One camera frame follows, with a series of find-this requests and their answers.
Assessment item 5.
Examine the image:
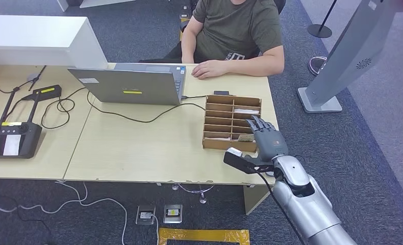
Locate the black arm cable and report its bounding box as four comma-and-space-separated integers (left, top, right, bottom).
255, 169, 307, 245

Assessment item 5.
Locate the grey kiosk stand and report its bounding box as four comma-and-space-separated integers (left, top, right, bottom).
296, 0, 403, 114

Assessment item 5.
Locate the black remote controller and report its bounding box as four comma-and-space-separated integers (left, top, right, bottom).
0, 87, 43, 160

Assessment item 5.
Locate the grey laptop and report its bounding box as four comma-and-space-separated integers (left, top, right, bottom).
68, 63, 187, 106

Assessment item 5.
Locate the white counter block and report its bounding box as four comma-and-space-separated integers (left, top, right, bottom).
0, 15, 109, 69

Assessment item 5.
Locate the thin black cable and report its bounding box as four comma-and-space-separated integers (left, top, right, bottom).
0, 84, 21, 94

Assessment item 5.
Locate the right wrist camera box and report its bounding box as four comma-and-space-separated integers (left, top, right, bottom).
223, 147, 276, 175

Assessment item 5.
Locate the yellow floor tape frame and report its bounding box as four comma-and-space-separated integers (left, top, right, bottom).
158, 228, 251, 245

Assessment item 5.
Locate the black stanchion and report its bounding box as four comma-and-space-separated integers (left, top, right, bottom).
307, 0, 338, 38

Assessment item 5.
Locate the thin black stand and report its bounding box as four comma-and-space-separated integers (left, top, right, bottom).
27, 65, 48, 92

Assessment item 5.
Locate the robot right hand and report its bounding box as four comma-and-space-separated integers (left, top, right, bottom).
244, 115, 289, 164

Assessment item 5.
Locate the person's left hand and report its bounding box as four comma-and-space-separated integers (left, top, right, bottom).
191, 60, 230, 80

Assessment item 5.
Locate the wooden desk side panel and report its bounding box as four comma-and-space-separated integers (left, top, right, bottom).
243, 185, 271, 215

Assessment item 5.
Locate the white floor cable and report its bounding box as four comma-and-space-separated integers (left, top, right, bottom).
54, 181, 130, 245

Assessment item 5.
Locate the black power cable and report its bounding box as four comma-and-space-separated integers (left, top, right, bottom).
41, 87, 206, 130

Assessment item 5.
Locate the silver floor socket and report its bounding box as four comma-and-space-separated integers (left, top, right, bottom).
135, 204, 157, 226
163, 204, 183, 224

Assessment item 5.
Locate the person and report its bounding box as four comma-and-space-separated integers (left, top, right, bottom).
139, 0, 286, 80

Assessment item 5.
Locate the chrome footrest ring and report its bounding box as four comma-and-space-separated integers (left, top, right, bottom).
171, 184, 215, 205

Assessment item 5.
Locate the black power adapter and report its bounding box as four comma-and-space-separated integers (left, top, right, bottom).
32, 84, 63, 101

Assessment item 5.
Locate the cardboard card organizer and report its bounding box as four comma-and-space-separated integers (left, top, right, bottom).
202, 94, 263, 153

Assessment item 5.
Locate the white socket cable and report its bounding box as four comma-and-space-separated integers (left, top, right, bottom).
150, 213, 160, 245

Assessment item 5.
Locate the white panel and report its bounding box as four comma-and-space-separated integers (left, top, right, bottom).
57, 0, 136, 12

